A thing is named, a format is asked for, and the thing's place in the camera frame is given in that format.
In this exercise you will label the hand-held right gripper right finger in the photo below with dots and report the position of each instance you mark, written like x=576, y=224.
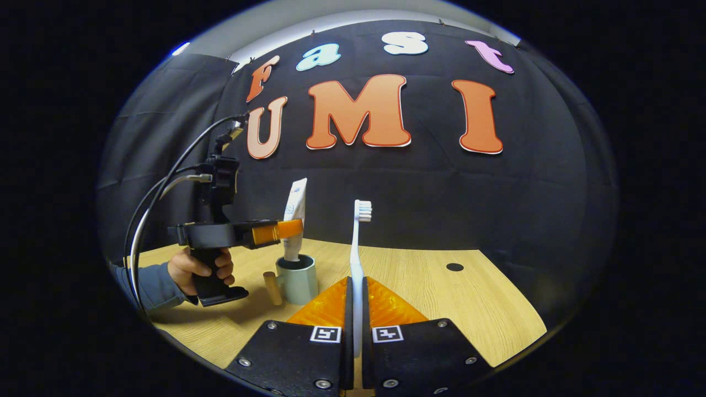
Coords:
x=367, y=353

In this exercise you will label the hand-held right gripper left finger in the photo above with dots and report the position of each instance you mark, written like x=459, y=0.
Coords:
x=348, y=342

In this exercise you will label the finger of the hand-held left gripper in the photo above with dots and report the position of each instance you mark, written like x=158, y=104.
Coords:
x=276, y=231

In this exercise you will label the white toothpaste tube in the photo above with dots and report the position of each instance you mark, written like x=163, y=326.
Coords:
x=296, y=204

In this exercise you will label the light blue cup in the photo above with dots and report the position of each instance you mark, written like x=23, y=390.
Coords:
x=300, y=284

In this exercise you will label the white toothbrush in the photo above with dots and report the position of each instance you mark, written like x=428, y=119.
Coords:
x=357, y=264

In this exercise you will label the wooden desktop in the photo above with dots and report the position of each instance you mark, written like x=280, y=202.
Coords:
x=452, y=309

